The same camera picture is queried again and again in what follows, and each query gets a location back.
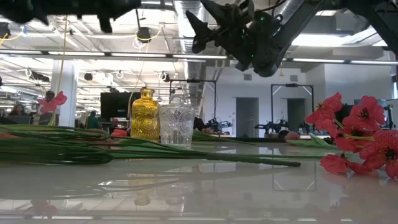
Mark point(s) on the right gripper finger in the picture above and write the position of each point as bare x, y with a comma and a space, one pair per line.
227, 7
200, 35

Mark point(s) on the yellow glass vase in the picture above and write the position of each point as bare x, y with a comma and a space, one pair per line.
145, 118

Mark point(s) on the green flower stem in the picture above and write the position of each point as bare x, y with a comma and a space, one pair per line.
290, 136

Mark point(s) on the red tulip green stem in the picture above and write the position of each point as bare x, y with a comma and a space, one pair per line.
119, 132

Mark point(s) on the red flower bunch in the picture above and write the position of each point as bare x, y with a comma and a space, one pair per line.
217, 157
367, 113

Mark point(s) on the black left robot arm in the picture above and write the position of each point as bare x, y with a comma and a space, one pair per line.
15, 9

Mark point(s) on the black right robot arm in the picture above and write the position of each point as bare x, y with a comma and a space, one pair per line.
298, 28

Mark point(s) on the black background robot arm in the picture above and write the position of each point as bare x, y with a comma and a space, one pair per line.
217, 126
273, 127

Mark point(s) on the clear glass vase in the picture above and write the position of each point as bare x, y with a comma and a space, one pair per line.
177, 124

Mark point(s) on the long ceiling light bar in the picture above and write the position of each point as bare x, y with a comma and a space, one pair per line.
326, 60
140, 55

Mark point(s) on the grey door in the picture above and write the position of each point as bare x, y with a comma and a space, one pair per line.
295, 112
247, 118

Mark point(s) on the black monitor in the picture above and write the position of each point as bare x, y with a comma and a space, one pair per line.
116, 105

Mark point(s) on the white pillar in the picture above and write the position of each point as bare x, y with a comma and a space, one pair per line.
70, 93

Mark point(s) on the pink flower at left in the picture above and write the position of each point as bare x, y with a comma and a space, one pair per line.
49, 95

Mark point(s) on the person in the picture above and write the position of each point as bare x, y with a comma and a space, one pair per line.
92, 119
17, 112

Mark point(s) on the silver ventilation duct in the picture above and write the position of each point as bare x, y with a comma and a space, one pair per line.
189, 71

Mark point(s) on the black hanging ceiling camera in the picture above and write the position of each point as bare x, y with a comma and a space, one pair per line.
144, 34

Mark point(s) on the black metal rig frame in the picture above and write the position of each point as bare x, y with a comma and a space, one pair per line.
292, 85
192, 81

